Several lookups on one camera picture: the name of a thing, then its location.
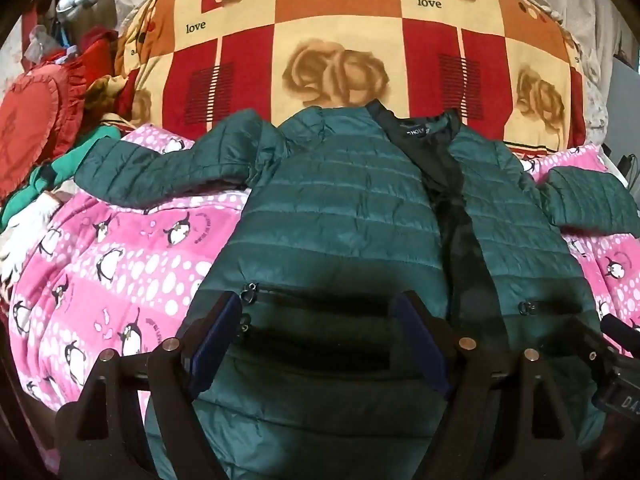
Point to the green puffer jacket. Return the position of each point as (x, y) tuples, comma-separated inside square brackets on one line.
[(340, 210)]

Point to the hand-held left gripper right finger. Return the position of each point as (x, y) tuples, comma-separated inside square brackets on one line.
[(422, 340)]

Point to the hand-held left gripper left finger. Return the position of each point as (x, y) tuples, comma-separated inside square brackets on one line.
[(215, 340)]

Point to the red cloth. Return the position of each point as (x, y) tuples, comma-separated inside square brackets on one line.
[(102, 55)]

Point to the red rose print blanket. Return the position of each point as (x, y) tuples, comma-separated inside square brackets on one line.
[(350, 10)]

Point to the green garment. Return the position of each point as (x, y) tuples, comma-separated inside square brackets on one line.
[(65, 165)]

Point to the white cloth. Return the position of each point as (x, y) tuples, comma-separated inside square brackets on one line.
[(25, 230)]

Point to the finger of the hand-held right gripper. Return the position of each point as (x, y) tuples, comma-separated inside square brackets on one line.
[(620, 329)]

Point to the grey patterned cloth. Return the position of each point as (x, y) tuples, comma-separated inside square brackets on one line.
[(585, 15)]

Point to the pink penguin print blanket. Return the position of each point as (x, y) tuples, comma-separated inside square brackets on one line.
[(125, 260)]

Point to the red heart-shaped pillow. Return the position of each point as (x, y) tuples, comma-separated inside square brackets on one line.
[(35, 120)]

